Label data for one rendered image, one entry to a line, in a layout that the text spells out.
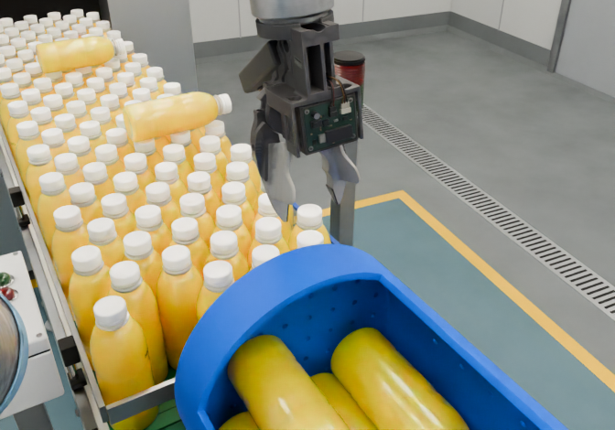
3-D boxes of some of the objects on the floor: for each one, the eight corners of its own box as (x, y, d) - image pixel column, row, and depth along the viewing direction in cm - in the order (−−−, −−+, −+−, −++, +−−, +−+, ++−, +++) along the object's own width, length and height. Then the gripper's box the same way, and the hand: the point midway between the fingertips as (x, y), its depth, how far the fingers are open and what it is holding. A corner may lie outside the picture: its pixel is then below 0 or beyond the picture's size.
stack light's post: (330, 489, 172) (341, 142, 114) (323, 478, 174) (330, 134, 117) (341, 482, 173) (359, 137, 116) (334, 472, 176) (348, 130, 119)
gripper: (251, 38, 48) (284, 258, 58) (383, 10, 52) (392, 219, 63) (217, 23, 55) (252, 220, 65) (335, -2, 59) (350, 188, 69)
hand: (307, 198), depth 66 cm, fingers open, 5 cm apart
